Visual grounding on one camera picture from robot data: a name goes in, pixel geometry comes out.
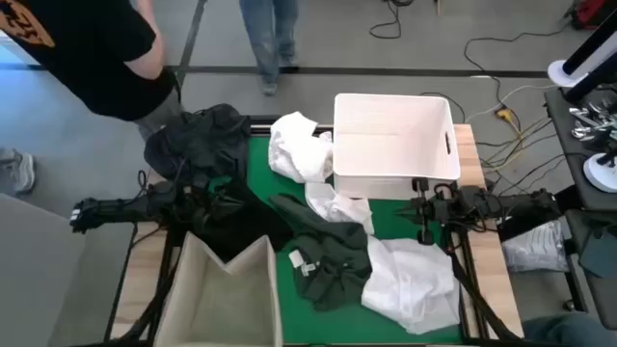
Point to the white perforated plastic basket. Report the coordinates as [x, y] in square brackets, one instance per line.
[395, 144]

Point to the person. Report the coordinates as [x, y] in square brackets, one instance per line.
[569, 332]
[96, 58]
[270, 43]

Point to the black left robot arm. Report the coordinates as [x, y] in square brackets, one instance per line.
[111, 212]

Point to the black side table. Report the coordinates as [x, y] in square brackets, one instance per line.
[561, 130]

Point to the person's shoe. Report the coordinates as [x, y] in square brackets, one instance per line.
[19, 171]

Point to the black pole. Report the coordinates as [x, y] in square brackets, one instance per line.
[588, 79]

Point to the beige fabric storage bin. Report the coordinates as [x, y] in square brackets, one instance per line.
[217, 299]

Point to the white base pole stand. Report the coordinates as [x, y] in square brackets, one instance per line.
[561, 72]

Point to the clear plastic bag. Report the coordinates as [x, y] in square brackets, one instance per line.
[535, 248]

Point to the yellow power plug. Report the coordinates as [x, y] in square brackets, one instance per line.
[504, 114]

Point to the dark grey bulky jacket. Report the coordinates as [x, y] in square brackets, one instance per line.
[202, 140]

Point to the black caster wheel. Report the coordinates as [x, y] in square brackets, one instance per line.
[570, 306]

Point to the black ribbed bar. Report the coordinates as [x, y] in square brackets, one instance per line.
[265, 119]

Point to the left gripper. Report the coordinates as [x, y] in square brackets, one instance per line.
[188, 205]

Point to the green table mat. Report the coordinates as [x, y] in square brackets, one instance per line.
[328, 328]

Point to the red toolbox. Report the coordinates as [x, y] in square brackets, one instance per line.
[595, 12]

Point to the silver metal parts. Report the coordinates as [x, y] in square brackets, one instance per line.
[581, 130]

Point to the grey box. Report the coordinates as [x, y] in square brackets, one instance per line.
[34, 279]

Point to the white textured towel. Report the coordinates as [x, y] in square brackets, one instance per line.
[299, 149]

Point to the black garment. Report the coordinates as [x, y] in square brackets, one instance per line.
[241, 221]

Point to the dark green garment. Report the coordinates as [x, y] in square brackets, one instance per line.
[332, 260]

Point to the dark teal case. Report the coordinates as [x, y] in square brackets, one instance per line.
[600, 255]

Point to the white shirt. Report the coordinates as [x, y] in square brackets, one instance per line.
[410, 284]

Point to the white round base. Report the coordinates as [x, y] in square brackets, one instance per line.
[600, 178]

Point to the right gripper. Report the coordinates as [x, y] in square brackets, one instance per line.
[441, 207]

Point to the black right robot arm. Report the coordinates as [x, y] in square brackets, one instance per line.
[520, 205]

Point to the small white cloth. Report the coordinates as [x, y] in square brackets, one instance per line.
[337, 207]

